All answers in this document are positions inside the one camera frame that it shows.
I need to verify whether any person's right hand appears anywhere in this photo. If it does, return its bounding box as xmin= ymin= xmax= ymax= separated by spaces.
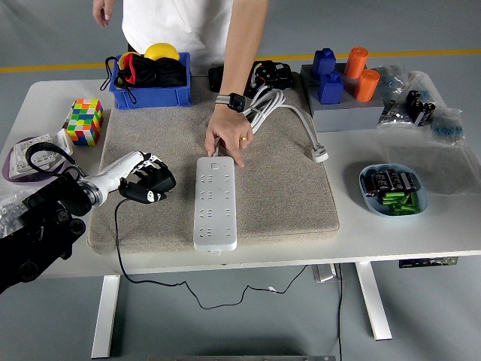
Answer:
xmin=92 ymin=0 xmax=117 ymax=28

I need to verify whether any person's left hand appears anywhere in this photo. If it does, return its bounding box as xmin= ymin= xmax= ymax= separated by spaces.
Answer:
xmin=204 ymin=103 xmax=253 ymax=168

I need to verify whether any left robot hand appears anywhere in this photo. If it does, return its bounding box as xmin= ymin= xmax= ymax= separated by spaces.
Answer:
xmin=98 ymin=150 xmax=177 ymax=205

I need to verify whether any black plug with cord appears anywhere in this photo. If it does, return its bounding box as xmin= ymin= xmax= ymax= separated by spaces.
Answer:
xmin=113 ymin=165 xmax=311 ymax=311

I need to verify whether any white power strip with cord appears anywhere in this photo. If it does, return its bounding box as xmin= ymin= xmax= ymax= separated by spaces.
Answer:
xmin=192 ymin=88 xmax=330 ymax=256

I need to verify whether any black wrist watch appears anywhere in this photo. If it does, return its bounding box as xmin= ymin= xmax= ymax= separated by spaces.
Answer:
xmin=214 ymin=93 xmax=247 ymax=113

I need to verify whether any grey-brown mat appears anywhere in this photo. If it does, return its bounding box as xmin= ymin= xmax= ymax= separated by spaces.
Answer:
xmin=86 ymin=73 xmax=341 ymax=256

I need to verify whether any multicoloured puzzle cube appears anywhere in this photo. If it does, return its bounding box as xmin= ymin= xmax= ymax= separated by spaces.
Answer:
xmin=62 ymin=98 xmax=105 ymax=147

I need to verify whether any black electronic device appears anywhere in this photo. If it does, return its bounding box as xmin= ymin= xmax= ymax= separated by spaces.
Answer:
xmin=208 ymin=59 xmax=295 ymax=99

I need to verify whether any yellow ball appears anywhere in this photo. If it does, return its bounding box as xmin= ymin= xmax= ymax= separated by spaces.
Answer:
xmin=144 ymin=42 xmax=180 ymax=61

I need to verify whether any person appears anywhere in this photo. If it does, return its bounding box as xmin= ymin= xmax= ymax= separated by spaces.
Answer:
xmin=120 ymin=0 xmax=234 ymax=68

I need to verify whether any blue plastic bin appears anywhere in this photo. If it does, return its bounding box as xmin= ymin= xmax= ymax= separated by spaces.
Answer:
xmin=108 ymin=51 xmax=193 ymax=111

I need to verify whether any purple dish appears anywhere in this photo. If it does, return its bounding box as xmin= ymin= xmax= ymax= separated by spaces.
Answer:
xmin=2 ymin=135 xmax=72 ymax=186

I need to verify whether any blue peg block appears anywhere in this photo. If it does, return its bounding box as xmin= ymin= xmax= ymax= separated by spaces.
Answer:
xmin=317 ymin=71 xmax=345 ymax=105
xmin=312 ymin=47 xmax=337 ymax=81

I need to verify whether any clear bag of small hardware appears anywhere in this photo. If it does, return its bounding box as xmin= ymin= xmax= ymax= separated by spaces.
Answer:
xmin=0 ymin=184 xmax=38 ymax=238

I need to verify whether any grey block base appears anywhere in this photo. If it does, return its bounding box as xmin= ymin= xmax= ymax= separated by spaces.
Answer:
xmin=300 ymin=62 xmax=386 ymax=133

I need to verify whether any orange cylinder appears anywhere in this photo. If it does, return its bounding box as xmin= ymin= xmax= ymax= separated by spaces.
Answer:
xmin=343 ymin=46 xmax=369 ymax=80
xmin=352 ymin=68 xmax=381 ymax=103

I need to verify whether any white table leg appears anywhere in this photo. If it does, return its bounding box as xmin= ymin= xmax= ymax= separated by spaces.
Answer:
xmin=91 ymin=275 xmax=121 ymax=360
xmin=355 ymin=262 xmax=394 ymax=342

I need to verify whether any clear bag of metal screws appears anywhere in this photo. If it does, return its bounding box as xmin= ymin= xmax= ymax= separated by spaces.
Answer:
xmin=377 ymin=99 xmax=413 ymax=129

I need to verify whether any pile of black capacitors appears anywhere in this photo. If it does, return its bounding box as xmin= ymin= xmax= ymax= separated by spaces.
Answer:
xmin=361 ymin=168 xmax=420 ymax=199

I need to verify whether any clear bag of blue resistors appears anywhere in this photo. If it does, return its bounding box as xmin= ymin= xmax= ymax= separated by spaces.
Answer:
xmin=375 ymin=64 xmax=410 ymax=99

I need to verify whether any metal plate under table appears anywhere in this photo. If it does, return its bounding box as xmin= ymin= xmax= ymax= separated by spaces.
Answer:
xmin=312 ymin=264 xmax=338 ymax=283

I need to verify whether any pile of green batteries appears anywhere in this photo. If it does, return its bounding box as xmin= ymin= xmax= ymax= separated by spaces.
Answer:
xmin=381 ymin=190 xmax=420 ymax=216

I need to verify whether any clear bag of black capacitors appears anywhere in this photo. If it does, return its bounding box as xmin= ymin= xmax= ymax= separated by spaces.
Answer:
xmin=404 ymin=89 xmax=437 ymax=128

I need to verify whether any light blue dish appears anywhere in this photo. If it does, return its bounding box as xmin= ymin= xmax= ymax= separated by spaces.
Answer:
xmin=358 ymin=162 xmax=430 ymax=218

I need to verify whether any clear bag of blue parts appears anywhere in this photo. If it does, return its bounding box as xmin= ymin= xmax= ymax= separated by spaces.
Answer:
xmin=430 ymin=108 xmax=465 ymax=147

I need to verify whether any large clear plastic bag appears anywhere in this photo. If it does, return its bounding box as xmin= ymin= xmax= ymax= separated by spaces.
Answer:
xmin=375 ymin=70 xmax=481 ymax=196

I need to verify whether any black table control box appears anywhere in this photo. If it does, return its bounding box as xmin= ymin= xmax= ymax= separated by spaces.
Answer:
xmin=398 ymin=256 xmax=460 ymax=269

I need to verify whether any black red yellow drawstring bag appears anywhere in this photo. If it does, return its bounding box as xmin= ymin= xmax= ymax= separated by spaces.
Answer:
xmin=100 ymin=52 xmax=189 ymax=105

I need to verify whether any black hanging cable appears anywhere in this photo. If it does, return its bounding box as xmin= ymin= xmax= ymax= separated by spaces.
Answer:
xmin=336 ymin=262 xmax=345 ymax=361

